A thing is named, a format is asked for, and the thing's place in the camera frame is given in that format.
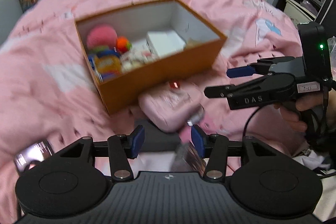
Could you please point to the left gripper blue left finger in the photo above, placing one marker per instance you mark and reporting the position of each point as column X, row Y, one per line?
column 137, row 139

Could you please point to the bear plush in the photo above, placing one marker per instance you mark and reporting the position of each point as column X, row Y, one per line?
column 105, row 64

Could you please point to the pink zip pouch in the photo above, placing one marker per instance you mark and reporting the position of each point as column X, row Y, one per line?
column 170, row 108

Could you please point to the white rectangular box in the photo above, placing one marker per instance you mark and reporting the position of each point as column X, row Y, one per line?
column 165, row 43

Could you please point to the orange crochet carrot toy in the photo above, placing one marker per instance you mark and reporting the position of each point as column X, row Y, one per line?
column 123, row 45

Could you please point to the person's right hand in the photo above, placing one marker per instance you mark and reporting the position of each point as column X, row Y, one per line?
column 305, row 103

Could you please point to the orange cardboard storage box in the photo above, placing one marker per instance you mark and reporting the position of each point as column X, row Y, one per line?
column 203, row 43

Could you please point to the dark printed card pack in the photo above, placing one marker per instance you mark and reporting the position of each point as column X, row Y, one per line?
column 187, row 160

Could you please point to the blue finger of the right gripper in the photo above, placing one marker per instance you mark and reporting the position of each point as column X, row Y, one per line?
column 240, row 72

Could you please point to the silver cylindrical tube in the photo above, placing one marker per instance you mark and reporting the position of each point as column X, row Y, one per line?
column 197, row 116

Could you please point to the pink fluffy plush toy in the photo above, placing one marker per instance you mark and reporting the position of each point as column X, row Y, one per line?
column 101, row 35

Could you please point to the dark grey box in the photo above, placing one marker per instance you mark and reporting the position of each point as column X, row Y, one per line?
column 157, row 140

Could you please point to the pink printed bed duvet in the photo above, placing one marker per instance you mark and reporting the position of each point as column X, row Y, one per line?
column 47, row 91

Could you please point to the white crochet bunny doll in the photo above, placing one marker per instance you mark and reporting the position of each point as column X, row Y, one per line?
column 139, row 55

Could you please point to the smartphone with photo case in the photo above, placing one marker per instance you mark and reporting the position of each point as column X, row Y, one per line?
column 32, row 156

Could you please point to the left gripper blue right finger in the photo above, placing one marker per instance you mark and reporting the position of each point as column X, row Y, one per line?
column 198, row 137

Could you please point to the red heart keychain charm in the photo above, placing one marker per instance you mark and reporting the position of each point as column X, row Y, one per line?
column 174, row 84

